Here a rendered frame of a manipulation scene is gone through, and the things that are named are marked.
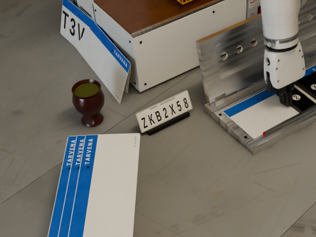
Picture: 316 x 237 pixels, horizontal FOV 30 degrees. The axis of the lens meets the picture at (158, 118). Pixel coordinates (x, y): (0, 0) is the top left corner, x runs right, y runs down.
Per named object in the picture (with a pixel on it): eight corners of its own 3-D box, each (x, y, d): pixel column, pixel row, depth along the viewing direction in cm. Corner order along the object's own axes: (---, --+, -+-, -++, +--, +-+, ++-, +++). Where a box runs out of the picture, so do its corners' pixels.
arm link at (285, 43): (277, 43, 138) (278, 55, 140) (305, 30, 141) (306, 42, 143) (254, 34, 145) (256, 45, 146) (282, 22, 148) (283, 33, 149)
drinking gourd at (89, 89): (79, 133, 155) (72, 101, 147) (74, 113, 161) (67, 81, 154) (111, 126, 156) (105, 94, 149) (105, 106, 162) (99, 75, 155)
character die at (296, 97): (301, 114, 151) (301, 111, 150) (276, 94, 158) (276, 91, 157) (315, 106, 153) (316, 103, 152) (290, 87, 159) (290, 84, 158)
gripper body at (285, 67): (275, 52, 139) (279, 92, 145) (307, 36, 143) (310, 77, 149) (255, 43, 145) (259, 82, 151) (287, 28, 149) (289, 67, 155)
